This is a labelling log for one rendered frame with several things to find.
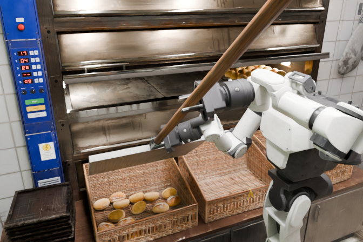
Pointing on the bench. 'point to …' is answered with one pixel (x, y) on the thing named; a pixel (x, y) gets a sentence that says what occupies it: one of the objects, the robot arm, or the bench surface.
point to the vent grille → (49, 181)
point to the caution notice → (47, 150)
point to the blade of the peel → (135, 156)
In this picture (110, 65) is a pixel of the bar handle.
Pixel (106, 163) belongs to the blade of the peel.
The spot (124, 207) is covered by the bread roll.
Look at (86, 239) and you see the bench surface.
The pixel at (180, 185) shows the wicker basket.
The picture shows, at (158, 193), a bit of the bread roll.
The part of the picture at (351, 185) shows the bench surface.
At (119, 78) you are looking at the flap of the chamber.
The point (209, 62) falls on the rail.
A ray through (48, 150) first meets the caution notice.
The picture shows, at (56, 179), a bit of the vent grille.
